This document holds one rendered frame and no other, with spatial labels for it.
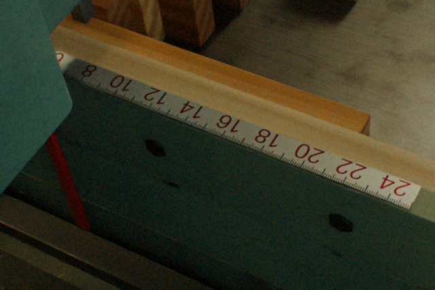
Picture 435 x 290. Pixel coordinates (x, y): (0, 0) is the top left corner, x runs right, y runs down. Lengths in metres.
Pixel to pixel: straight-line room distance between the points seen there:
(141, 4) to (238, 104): 0.10
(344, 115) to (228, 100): 0.06
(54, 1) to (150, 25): 0.13
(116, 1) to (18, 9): 0.18
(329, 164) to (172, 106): 0.08
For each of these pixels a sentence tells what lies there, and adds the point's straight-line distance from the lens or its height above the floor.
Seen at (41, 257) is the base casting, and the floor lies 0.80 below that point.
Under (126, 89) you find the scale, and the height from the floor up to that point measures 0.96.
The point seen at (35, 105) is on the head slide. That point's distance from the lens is 0.35.
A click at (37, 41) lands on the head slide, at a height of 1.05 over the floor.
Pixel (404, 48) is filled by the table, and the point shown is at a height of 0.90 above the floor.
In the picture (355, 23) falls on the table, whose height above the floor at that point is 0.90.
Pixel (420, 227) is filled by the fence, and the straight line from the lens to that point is 0.39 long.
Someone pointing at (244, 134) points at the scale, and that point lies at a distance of 0.41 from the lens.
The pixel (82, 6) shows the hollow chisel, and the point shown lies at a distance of 0.47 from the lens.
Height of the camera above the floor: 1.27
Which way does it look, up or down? 50 degrees down
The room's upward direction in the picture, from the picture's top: 9 degrees counter-clockwise
